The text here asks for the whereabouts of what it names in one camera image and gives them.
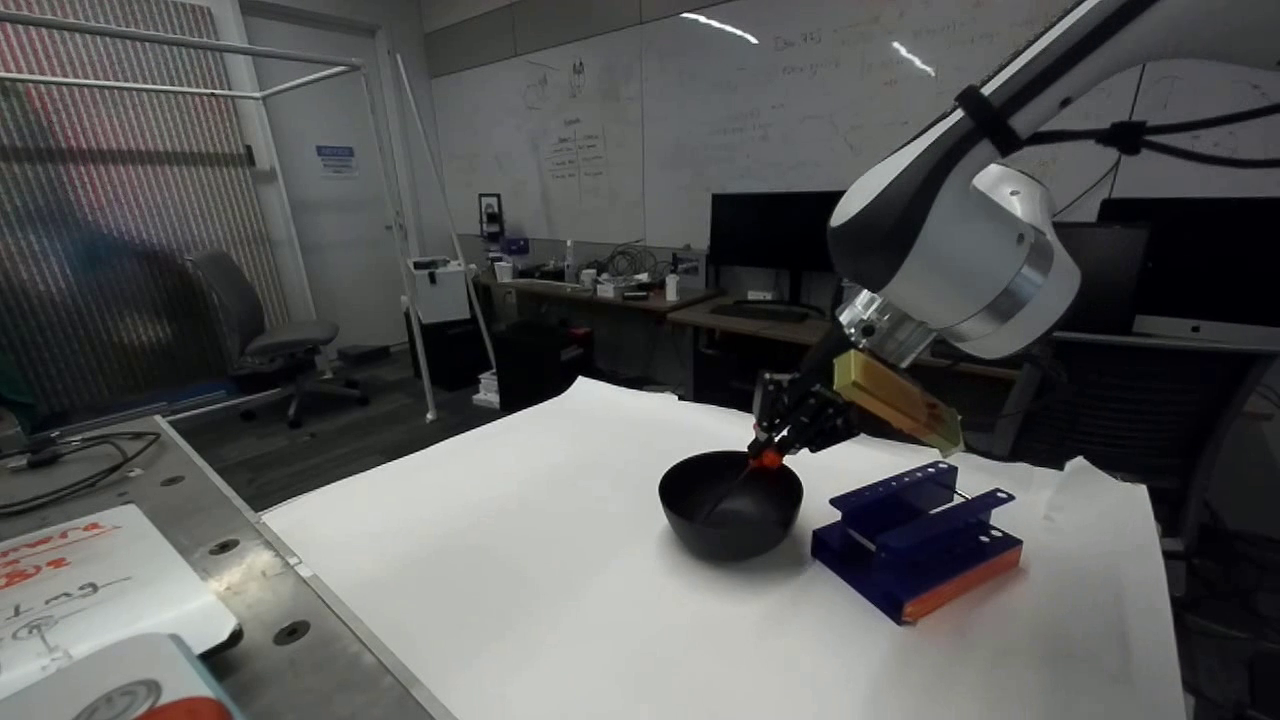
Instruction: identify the cluttered office desk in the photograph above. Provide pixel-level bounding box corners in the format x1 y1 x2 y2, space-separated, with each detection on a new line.
478 262 723 393

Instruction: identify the orange yellow held object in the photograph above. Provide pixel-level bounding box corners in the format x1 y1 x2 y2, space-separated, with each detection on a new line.
834 349 969 454

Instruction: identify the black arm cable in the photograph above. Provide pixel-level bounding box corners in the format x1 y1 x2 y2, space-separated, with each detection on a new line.
956 80 1280 173

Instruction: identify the white book with round logo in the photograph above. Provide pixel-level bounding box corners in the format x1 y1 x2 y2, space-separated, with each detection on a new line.
0 630 247 720

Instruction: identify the black cable on table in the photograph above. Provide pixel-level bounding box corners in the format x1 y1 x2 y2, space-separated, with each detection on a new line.
0 424 167 519

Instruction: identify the grey office chair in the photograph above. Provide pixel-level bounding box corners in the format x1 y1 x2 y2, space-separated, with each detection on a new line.
186 247 376 432

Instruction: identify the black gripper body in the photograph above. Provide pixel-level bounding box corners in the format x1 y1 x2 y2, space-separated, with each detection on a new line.
750 368 865 454

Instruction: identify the small whiteboard with writing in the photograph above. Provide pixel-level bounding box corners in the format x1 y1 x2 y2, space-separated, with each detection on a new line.
0 501 244 700

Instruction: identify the black computer monitor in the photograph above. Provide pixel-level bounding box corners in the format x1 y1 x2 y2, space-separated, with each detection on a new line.
705 188 849 302
1051 197 1280 341

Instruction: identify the black bowl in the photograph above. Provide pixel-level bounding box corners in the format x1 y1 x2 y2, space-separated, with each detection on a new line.
658 447 809 562

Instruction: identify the white box on stand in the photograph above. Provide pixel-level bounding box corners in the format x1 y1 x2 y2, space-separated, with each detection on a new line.
402 252 505 424

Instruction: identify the white paper sheet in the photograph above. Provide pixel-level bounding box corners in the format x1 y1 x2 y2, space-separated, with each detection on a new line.
255 373 1193 720

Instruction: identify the metal mesh cage frame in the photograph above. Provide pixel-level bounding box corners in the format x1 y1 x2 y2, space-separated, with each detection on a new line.
0 2 366 444

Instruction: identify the orange handle screwdriver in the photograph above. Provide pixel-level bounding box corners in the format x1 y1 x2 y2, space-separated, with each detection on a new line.
712 447 792 524

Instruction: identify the blue rack with orange base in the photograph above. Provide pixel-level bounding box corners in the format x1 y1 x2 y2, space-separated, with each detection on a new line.
809 454 1029 626

